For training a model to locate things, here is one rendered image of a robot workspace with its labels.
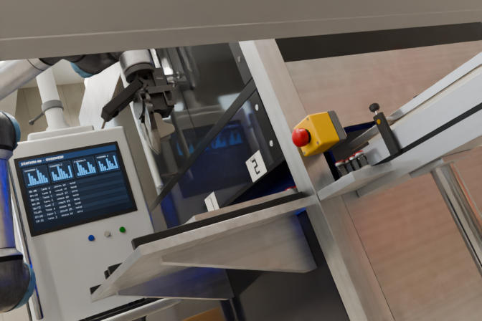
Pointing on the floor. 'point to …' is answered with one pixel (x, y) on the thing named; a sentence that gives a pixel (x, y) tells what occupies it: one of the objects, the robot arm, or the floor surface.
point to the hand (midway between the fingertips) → (154, 149)
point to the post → (350, 270)
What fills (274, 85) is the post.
